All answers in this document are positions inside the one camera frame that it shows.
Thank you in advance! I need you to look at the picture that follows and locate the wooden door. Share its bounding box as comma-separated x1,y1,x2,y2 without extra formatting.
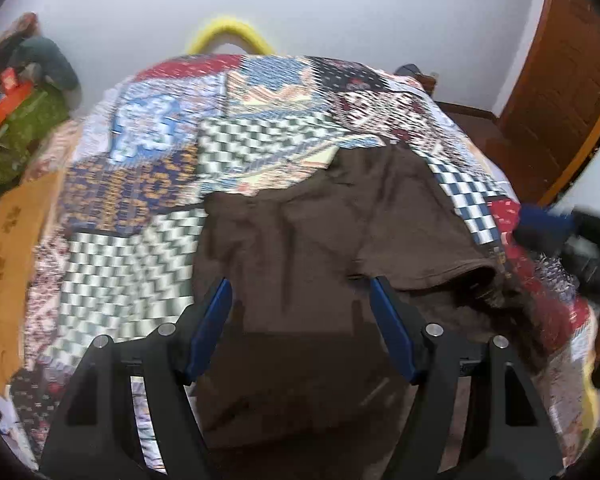
497,0,600,206

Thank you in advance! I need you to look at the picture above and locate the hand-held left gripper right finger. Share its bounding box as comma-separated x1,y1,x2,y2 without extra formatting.
369,276,563,480

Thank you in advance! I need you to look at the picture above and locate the patterned brown cloth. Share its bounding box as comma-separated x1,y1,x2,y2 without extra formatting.
0,12,43,86

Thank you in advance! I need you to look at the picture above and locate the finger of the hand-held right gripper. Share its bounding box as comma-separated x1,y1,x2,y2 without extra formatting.
514,204,576,252

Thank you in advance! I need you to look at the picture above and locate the patchwork quilt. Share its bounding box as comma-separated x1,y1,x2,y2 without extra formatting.
10,54,600,471

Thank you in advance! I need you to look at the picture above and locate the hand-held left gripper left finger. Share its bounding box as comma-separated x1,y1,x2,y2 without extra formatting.
39,278,233,480

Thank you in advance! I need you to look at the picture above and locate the orange box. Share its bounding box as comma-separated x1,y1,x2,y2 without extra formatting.
0,82,33,128

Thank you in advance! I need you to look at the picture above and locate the yellow foam arch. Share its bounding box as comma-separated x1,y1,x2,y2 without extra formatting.
187,14,276,56

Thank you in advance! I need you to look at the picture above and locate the wooden stool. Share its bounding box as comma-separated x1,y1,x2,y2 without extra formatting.
414,74,438,98

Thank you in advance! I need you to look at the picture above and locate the brown t-shirt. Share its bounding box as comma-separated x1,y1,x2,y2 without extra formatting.
192,147,546,480

